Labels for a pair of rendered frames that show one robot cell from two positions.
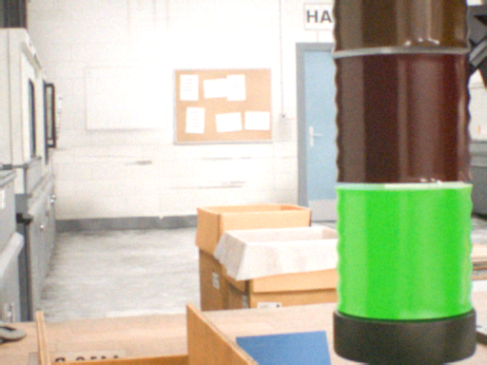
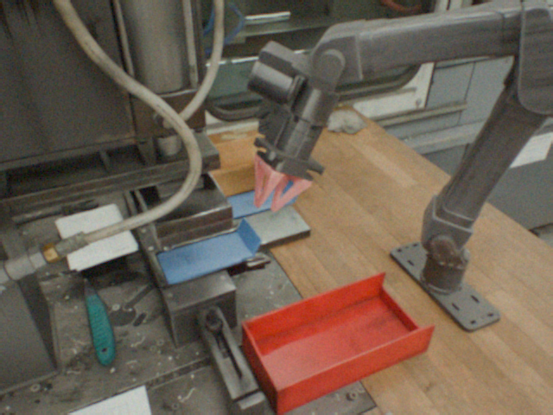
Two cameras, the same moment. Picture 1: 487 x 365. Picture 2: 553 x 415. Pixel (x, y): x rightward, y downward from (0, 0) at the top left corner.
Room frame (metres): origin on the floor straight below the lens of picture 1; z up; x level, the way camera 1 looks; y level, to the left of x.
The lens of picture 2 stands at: (0.49, -0.83, 1.51)
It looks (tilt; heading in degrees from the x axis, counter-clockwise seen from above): 38 degrees down; 79
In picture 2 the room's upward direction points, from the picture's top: straight up
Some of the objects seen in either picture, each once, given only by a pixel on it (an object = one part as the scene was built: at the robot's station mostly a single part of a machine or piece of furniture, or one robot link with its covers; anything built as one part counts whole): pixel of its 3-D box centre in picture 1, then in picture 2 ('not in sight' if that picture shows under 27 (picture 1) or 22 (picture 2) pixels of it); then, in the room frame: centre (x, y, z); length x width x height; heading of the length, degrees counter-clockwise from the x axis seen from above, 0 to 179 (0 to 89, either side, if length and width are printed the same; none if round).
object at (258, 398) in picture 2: not in sight; (244, 402); (0.52, -0.49, 0.95); 0.06 x 0.03 x 0.09; 104
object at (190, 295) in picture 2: not in sight; (183, 258); (0.46, -0.25, 0.98); 0.20 x 0.10 x 0.01; 104
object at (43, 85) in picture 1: (48, 124); not in sight; (7.29, 1.55, 1.21); 0.86 x 0.10 x 0.79; 10
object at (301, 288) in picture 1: (292, 289); not in sight; (4.21, -0.19, 0.40); 0.66 x 0.62 x 0.50; 11
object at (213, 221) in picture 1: (253, 263); not in sight; (4.81, -0.02, 0.43); 0.57 x 0.53 x 0.58; 15
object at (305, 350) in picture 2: not in sight; (335, 335); (0.67, -0.40, 0.93); 0.25 x 0.12 x 0.06; 14
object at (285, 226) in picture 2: not in sight; (255, 219); (0.61, -0.08, 0.91); 0.17 x 0.16 x 0.02; 104
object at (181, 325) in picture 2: not in sight; (187, 277); (0.46, -0.25, 0.94); 0.20 x 0.10 x 0.07; 104
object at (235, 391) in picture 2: not in sight; (225, 357); (0.51, -0.42, 0.95); 0.15 x 0.03 x 0.10; 104
